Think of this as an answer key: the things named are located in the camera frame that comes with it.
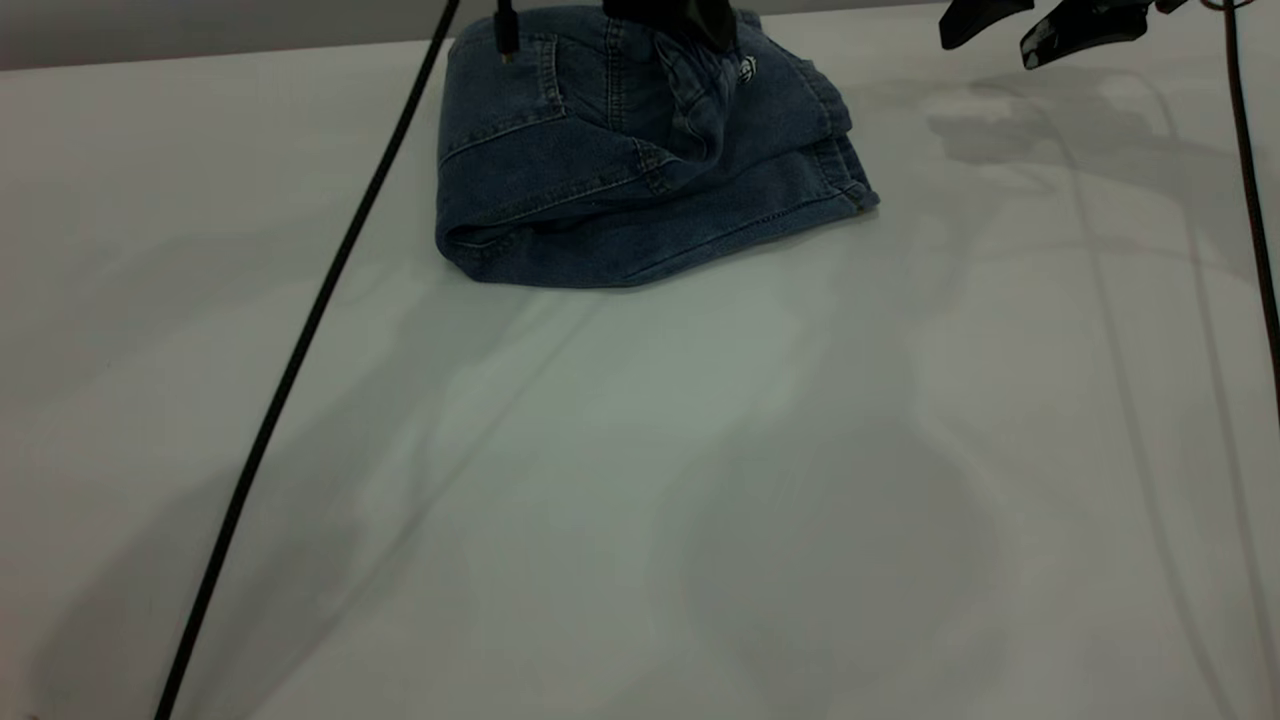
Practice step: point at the blue denim pants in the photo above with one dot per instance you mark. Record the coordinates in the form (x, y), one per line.
(620, 180)

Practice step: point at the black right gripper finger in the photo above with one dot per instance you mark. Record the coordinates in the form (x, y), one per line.
(980, 15)
(1085, 28)

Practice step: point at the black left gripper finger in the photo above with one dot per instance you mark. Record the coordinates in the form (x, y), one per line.
(645, 8)
(715, 25)

